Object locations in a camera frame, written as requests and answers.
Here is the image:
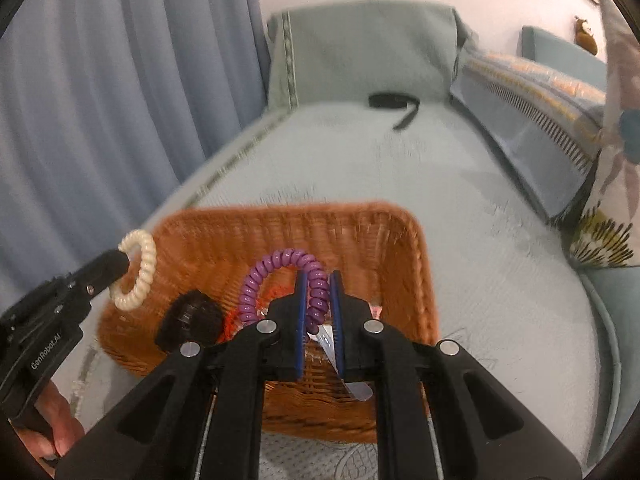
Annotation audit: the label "purple spiral hair tie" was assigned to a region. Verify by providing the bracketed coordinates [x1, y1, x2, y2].
[237, 247, 332, 336]

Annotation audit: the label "teal sofa back cushion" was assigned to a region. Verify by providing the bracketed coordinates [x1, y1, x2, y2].
[521, 25, 606, 86]

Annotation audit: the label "black strap on bed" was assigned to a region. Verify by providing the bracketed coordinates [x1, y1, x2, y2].
[368, 90, 420, 132]

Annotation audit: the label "pink star hair clip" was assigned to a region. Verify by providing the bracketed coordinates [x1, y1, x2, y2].
[370, 306, 383, 321]

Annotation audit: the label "figurine on shelf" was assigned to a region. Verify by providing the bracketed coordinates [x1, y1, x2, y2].
[575, 16, 599, 55]

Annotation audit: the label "person left hand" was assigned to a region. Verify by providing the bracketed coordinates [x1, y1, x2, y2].
[16, 382, 85, 460]

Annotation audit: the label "blue curtain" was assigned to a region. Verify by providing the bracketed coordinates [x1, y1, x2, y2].
[1, 0, 269, 307]

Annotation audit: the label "teal blanket over headboard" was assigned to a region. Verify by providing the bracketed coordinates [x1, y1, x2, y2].
[267, 0, 477, 110]

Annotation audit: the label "floral throw pillow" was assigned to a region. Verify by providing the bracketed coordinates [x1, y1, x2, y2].
[570, 0, 640, 268]

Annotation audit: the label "cream spiral hair tie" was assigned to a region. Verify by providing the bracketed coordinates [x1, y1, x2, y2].
[108, 227, 158, 312]

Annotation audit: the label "striped blue pillow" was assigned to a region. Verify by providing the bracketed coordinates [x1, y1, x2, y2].
[450, 50, 605, 222]

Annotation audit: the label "red string bracelet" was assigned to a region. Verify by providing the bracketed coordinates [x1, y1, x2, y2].
[221, 284, 296, 340]

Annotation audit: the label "teal bolster cushion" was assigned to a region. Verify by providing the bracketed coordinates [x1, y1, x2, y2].
[579, 266, 639, 458]

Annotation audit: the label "orange wicker basket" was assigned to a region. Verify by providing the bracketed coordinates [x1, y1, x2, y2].
[95, 200, 442, 444]

